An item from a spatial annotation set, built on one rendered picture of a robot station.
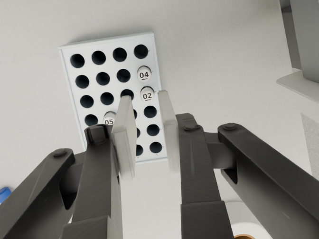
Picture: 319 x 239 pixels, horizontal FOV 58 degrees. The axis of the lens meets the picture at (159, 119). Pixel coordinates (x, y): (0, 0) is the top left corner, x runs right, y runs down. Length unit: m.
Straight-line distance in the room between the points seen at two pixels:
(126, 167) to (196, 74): 0.17
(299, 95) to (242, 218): 0.18
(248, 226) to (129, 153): 0.23
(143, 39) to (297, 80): 0.13
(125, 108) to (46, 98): 0.16
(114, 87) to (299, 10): 0.16
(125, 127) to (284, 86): 0.14
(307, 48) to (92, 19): 0.19
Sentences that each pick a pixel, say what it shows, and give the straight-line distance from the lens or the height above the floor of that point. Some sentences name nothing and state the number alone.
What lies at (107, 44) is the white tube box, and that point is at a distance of 0.26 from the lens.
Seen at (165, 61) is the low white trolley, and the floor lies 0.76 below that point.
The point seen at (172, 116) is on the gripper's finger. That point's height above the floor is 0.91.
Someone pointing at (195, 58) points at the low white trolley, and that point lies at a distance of 0.30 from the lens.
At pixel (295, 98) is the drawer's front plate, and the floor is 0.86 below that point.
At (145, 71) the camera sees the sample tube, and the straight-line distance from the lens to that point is 0.25.
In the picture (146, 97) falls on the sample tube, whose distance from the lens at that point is 0.26.
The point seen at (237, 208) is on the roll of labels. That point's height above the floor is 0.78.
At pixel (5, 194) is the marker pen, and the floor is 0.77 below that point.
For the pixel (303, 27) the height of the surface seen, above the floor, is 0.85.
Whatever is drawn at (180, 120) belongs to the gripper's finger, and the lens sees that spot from 0.17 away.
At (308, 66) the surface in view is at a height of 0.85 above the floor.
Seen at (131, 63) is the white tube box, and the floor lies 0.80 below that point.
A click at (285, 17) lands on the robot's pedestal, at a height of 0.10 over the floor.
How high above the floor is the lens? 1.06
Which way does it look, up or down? 70 degrees down
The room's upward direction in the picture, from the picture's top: 171 degrees clockwise
